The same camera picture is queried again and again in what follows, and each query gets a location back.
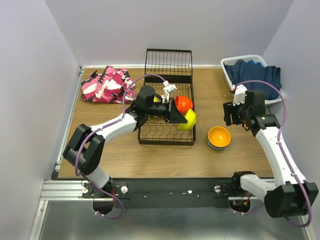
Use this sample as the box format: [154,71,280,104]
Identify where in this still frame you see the purple cable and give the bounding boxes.
[74,73,170,219]
[231,79,313,228]

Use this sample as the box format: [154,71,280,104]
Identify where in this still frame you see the yellow orange bowl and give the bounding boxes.
[207,126,231,149]

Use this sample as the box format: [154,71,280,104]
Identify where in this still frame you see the pink camouflage cloth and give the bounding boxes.
[81,66,136,104]

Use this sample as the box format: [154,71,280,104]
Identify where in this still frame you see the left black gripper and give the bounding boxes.
[145,97,188,123]

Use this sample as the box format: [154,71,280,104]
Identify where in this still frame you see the black wire dish rack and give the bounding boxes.
[137,48,197,146]

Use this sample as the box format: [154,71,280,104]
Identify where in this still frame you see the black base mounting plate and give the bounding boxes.
[82,177,261,210]

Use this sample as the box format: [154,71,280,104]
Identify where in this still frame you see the orange bowl top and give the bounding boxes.
[175,95,193,115]

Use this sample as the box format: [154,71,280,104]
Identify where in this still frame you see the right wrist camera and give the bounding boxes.
[232,84,247,106]

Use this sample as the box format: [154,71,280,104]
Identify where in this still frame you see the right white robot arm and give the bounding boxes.
[223,85,319,218]

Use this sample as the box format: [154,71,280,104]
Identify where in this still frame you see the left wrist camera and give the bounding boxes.
[163,80,177,101]

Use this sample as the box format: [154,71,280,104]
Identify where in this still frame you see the dark blue jeans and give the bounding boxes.
[224,59,282,100]

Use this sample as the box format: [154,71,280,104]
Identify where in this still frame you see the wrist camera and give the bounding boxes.
[232,84,247,106]
[163,80,177,101]

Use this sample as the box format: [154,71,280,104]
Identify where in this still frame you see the blue bowl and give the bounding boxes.
[207,140,226,151]

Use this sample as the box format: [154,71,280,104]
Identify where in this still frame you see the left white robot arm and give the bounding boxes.
[62,85,188,198]

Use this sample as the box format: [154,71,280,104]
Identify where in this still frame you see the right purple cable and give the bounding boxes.
[231,79,313,228]

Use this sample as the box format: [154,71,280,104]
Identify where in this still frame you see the lime green bowl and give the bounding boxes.
[178,108,197,132]
[153,96,162,103]

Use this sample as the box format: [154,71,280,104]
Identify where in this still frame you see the white plastic basket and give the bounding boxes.
[220,54,274,89]

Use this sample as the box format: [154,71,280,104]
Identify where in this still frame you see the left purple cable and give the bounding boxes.
[74,73,170,219]

